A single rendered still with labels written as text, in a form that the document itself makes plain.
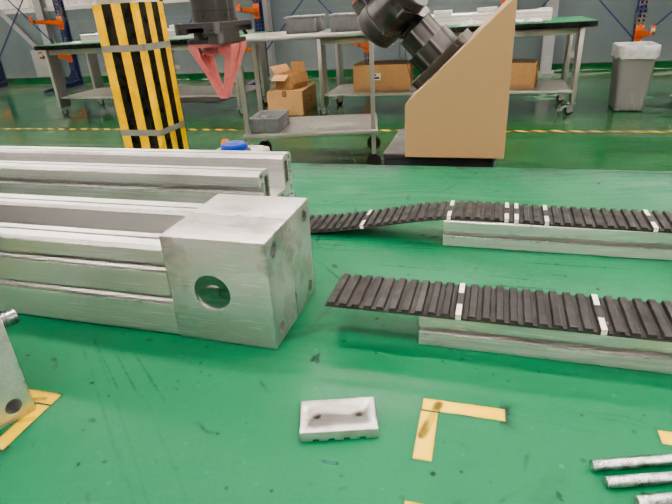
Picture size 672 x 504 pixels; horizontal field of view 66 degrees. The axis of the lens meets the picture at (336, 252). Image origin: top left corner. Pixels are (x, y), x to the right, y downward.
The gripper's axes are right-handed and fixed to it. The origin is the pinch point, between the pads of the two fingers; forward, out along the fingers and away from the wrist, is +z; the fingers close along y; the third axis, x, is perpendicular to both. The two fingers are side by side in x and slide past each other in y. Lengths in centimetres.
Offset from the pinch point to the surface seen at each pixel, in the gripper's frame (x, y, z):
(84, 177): -10.7, 18.2, 7.3
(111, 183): -7.9, 17.0, 8.3
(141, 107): -194, -234, 44
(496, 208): 38.1, 11.2, 11.0
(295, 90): -169, -447, 65
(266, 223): 20.6, 32.9, 5.3
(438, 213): 32.0, 13.2, 11.2
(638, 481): 47, 44, 14
